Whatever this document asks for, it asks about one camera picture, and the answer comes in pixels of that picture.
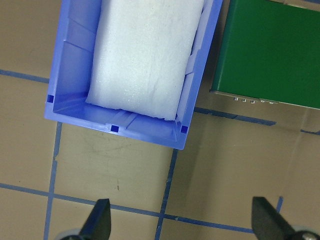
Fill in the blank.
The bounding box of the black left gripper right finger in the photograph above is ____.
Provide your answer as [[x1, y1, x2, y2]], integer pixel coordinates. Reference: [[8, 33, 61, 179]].
[[251, 196, 296, 240]]

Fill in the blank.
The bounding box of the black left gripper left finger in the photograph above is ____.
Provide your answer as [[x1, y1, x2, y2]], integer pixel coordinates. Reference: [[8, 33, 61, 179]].
[[79, 198, 112, 240]]

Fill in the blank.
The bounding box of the blue source bin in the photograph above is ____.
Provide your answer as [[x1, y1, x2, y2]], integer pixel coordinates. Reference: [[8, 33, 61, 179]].
[[44, 0, 223, 150]]

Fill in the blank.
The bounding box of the green conveyor belt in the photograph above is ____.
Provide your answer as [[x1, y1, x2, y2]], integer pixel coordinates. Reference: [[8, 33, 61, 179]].
[[211, 0, 320, 109]]

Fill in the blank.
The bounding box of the white foam pad source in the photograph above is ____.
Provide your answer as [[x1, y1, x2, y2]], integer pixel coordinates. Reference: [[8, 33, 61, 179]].
[[86, 0, 204, 121]]

